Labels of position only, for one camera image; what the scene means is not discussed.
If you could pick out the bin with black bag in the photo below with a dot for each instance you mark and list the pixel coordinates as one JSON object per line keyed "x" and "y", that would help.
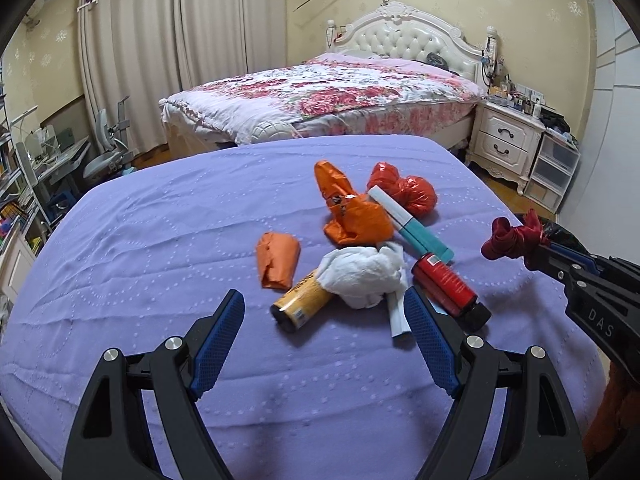
{"x": 562, "y": 232}

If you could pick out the red bottle with black cap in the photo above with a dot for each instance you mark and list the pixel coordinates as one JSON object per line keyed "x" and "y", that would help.
{"x": 447, "y": 287}

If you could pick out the yellow can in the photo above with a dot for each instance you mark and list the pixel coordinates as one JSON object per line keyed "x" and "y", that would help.
{"x": 300, "y": 302}

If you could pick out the orange brown cloth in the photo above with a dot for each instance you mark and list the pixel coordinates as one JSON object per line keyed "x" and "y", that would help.
{"x": 615, "y": 410}

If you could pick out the white nightstand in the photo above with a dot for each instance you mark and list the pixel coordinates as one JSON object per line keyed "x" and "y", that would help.
{"x": 502, "y": 140}

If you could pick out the pink floral quilt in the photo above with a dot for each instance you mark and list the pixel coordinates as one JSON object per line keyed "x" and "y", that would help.
{"x": 325, "y": 92}

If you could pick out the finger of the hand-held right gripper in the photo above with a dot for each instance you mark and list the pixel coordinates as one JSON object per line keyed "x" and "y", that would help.
{"x": 580, "y": 259}
{"x": 550, "y": 262}

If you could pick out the grey desk chair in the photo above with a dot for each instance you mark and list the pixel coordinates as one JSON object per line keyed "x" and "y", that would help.
{"x": 107, "y": 157}

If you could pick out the grey desk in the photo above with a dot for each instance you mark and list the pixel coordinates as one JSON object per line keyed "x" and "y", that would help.
{"x": 60, "y": 160}

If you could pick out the teal and white tube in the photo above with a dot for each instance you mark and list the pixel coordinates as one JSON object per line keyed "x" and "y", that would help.
{"x": 410, "y": 225}

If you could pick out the white bed with tufted headboard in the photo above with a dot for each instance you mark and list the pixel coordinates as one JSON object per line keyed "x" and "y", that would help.
{"x": 400, "y": 35}

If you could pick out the crumpled white tissue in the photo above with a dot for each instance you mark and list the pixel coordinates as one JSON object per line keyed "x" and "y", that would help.
{"x": 365, "y": 275}

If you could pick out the beige curtain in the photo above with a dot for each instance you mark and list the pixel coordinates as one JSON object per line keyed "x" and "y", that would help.
{"x": 165, "y": 35}

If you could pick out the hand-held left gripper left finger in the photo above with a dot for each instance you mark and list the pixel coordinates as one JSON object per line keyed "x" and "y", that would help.
{"x": 217, "y": 345}

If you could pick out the bookshelf with books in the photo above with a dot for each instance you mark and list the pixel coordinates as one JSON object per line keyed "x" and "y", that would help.
{"x": 15, "y": 185}

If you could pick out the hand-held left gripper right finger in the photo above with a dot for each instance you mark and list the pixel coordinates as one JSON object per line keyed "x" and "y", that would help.
{"x": 427, "y": 340}

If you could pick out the orange paper wad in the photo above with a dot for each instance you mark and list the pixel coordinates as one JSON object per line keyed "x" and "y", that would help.
{"x": 277, "y": 260}

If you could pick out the orange plastic bag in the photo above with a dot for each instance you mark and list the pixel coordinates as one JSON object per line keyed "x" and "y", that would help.
{"x": 352, "y": 210}

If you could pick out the group of small bottles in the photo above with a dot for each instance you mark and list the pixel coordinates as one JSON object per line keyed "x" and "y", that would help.
{"x": 517, "y": 97}

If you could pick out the dark red plastic bag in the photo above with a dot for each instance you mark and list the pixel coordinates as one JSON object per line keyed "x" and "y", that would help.
{"x": 505, "y": 245}

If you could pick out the white paper stick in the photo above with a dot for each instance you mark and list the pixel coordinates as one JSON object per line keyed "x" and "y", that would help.
{"x": 397, "y": 317}

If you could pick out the dark cloth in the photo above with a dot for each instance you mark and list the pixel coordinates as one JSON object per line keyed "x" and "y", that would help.
{"x": 440, "y": 60}

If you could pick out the dark clothes pile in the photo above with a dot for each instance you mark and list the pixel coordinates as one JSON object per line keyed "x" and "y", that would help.
{"x": 560, "y": 125}

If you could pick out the white bedside lamp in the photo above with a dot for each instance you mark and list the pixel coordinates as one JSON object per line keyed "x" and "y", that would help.
{"x": 491, "y": 45}

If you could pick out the clear plastic drawer unit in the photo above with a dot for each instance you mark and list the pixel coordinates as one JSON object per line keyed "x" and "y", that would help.
{"x": 552, "y": 170}

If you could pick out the white wardrobe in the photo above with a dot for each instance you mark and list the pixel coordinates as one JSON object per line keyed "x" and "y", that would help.
{"x": 610, "y": 110}

